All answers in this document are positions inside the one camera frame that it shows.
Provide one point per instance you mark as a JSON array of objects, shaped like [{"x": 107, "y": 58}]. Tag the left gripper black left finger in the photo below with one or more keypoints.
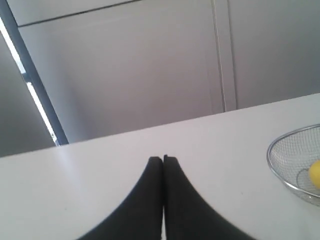
[{"x": 140, "y": 215}]

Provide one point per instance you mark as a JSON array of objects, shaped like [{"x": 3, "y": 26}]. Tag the white cabinet doors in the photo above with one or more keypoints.
[{"x": 114, "y": 66}]

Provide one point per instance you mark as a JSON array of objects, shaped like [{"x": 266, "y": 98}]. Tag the oval wire mesh basket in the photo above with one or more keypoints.
[{"x": 290, "y": 157}]

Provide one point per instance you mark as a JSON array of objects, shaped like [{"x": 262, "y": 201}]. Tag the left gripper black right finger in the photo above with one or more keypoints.
[{"x": 187, "y": 215}]

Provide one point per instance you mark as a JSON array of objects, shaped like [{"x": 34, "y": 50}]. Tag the yellow lemon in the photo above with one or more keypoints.
[{"x": 314, "y": 174}]

